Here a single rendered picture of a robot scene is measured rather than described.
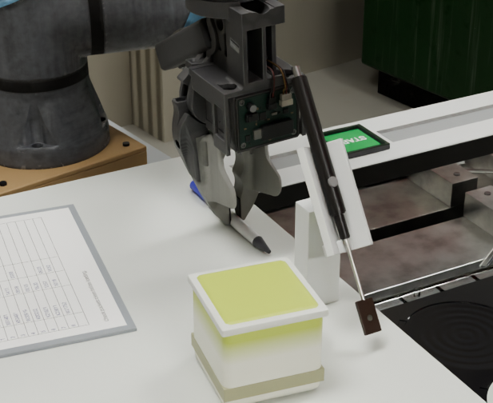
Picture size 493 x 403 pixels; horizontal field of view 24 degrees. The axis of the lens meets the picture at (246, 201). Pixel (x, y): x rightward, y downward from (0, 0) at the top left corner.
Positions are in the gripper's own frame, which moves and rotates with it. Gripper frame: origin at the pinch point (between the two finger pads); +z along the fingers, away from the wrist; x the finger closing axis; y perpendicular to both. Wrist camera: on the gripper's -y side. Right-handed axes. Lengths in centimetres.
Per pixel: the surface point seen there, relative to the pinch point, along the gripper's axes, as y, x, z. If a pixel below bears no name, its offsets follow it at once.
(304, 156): 14.7, -1.0, -11.2
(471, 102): -12.4, 35.7, 3.9
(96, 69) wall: -226, 69, 83
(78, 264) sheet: 1.2, -14.3, 0.7
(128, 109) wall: -227, 79, 98
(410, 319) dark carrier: 12.0, 10.7, 8.7
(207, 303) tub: 20.2, -11.9, -5.7
